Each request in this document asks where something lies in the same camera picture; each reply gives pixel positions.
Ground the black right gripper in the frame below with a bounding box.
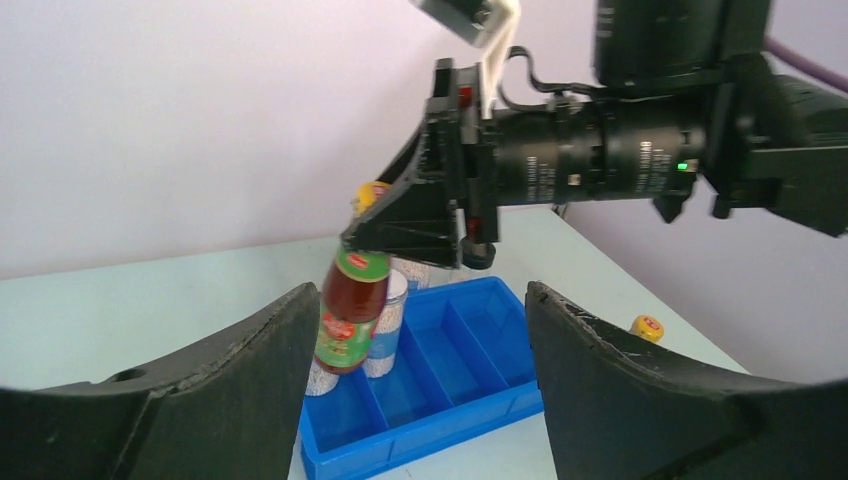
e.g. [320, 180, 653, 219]
[340, 59, 706, 268]

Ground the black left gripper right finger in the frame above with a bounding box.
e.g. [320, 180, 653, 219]
[525, 281, 847, 479]

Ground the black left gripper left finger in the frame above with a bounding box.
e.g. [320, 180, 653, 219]
[1, 283, 319, 479]

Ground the red sauce bottle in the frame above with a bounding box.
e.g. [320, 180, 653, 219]
[312, 180, 393, 377]
[629, 315, 665, 343]

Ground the blue divided plastic bin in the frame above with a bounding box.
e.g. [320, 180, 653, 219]
[299, 276, 544, 479]

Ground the silver-lid blue-label jar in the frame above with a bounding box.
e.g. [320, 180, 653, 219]
[362, 269, 408, 379]
[392, 258, 432, 291]

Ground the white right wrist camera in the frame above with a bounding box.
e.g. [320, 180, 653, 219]
[410, 0, 521, 120]

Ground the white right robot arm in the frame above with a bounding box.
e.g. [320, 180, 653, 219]
[341, 1, 847, 268]

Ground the black-lid jar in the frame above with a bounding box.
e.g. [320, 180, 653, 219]
[305, 358, 340, 397]
[449, 236, 496, 283]

